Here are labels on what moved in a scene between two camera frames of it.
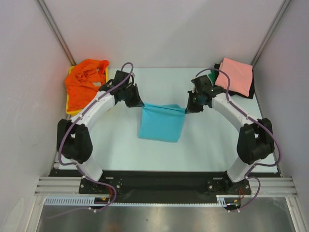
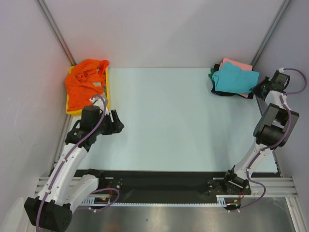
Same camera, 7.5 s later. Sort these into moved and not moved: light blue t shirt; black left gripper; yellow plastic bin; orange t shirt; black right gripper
Moved: light blue t shirt; black right gripper; black left gripper
Not moved: orange t shirt; yellow plastic bin
